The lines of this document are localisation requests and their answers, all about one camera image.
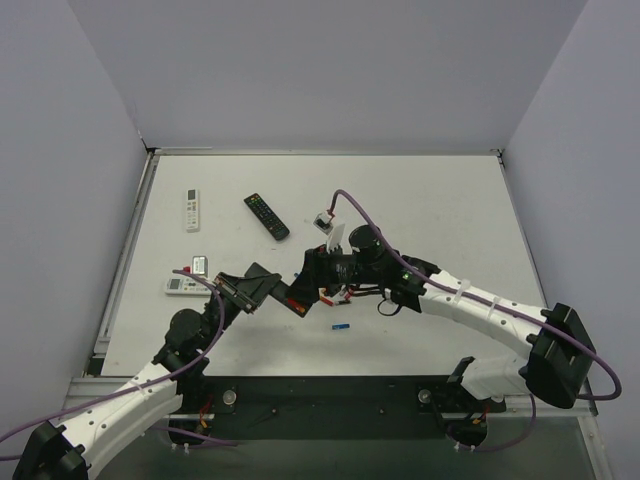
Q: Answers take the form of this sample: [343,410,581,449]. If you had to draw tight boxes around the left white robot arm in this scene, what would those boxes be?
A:
[12,273,281,479]

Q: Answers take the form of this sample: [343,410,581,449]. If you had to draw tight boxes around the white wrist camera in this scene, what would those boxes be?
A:
[313,210,345,253]
[184,255,209,277]

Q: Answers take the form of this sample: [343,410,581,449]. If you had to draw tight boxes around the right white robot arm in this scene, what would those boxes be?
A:
[287,225,595,409]

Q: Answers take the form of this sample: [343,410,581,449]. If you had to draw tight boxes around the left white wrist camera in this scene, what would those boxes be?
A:
[184,255,209,277]

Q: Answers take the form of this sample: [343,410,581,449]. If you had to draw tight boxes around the white air conditioner remote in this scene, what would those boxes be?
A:
[183,189,201,233]

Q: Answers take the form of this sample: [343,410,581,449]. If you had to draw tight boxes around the black TV remote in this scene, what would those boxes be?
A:
[244,193,290,242]

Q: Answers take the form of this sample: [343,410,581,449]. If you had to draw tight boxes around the aluminium frame rail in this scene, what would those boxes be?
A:
[62,377,598,418]

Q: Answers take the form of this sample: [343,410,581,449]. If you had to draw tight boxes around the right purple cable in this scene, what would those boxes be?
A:
[327,188,623,454]

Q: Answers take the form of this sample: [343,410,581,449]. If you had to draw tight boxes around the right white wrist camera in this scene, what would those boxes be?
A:
[313,210,345,253]

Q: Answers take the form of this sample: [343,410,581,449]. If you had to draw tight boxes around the white remote lying sideways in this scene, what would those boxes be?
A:
[164,276,210,297]

